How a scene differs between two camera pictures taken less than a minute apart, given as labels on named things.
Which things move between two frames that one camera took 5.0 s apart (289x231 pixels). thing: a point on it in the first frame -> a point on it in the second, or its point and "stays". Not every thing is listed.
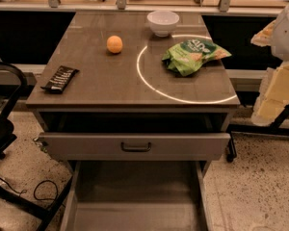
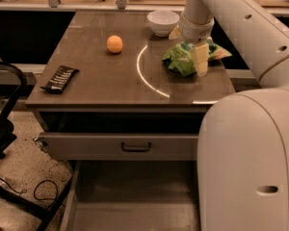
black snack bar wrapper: (61, 80) stays
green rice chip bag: (188, 57) stays
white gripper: (286, 33) -> (195, 31)
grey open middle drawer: (138, 195) stays
